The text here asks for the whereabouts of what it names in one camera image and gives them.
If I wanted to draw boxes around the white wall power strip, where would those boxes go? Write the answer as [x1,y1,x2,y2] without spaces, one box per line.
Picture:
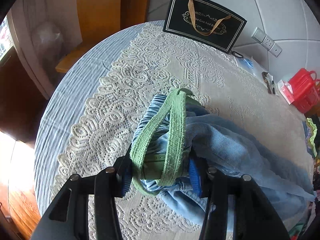
[252,27,282,57]

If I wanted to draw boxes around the red plastic bear case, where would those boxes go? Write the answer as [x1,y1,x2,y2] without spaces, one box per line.
[289,68,319,114]

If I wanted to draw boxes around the white lace tablecloth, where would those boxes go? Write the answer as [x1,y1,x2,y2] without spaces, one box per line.
[49,21,315,240]

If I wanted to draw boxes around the blue quilted under cloth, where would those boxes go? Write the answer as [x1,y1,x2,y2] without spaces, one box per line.
[34,24,144,215]

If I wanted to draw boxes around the red white tissue pack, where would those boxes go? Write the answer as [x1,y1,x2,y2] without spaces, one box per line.
[277,80,295,105]

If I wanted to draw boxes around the stack of folded clothes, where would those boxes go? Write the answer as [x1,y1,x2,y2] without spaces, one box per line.
[303,114,319,167]

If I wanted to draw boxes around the light blue drawstring pants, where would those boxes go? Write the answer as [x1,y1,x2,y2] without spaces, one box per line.
[130,88,313,224]

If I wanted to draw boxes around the black gift bag gold ribbon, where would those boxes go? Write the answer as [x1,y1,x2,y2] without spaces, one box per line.
[163,0,247,54]

